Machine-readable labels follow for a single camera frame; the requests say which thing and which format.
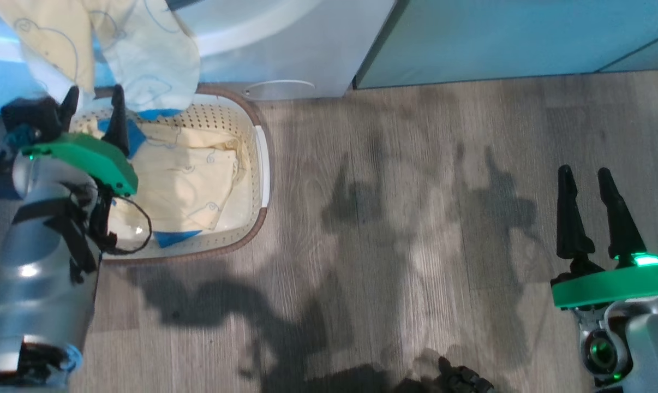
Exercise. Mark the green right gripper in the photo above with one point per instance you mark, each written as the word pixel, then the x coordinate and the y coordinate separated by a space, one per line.
pixel 618 286

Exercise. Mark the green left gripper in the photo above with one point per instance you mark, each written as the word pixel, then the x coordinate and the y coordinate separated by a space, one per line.
pixel 89 155

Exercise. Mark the cream bear-print garment blue trim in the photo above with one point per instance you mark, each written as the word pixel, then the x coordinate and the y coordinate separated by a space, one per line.
pixel 143 54
pixel 187 174

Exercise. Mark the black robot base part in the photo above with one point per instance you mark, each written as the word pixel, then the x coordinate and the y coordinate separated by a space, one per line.
pixel 465 379

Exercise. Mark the narrow pale green cabinet door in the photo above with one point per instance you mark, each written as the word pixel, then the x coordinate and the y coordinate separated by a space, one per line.
pixel 656 54

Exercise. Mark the blue cabinet panel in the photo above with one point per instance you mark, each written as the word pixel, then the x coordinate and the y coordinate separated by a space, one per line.
pixel 471 38

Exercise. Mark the white front-load washing machine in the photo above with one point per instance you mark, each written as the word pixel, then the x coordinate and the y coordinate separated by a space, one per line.
pixel 318 49

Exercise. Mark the cream laundry basket brown rim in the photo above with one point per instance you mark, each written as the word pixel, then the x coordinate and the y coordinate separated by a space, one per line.
pixel 250 164

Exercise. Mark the round white filter cover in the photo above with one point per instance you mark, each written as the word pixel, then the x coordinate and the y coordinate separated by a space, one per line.
pixel 280 90

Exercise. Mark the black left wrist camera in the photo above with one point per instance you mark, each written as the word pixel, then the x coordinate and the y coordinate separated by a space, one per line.
pixel 31 117

